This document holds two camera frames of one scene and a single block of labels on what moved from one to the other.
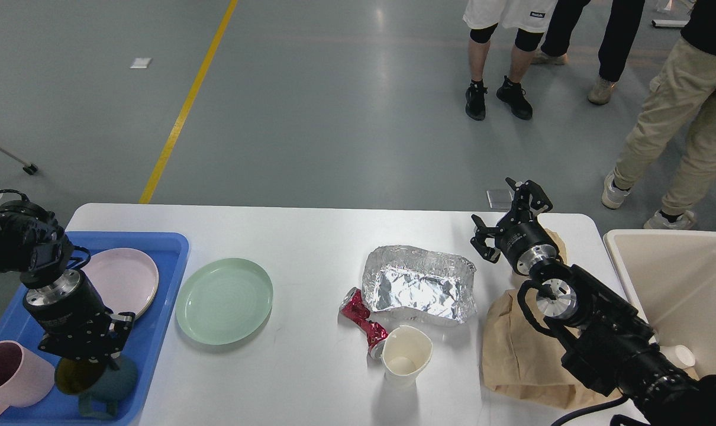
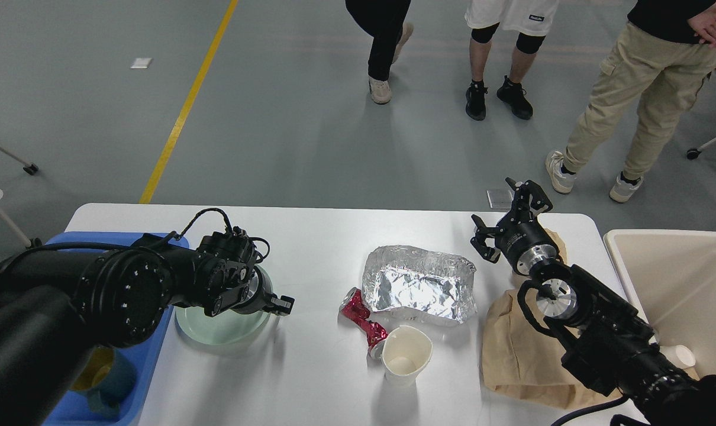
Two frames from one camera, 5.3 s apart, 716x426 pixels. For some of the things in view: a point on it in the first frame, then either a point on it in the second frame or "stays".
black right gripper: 523,238 stays
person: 625,16 -> 383,21
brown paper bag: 526,359 stays
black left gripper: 70,306 -> 259,296
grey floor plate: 500,199 stays
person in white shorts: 531,19 stays
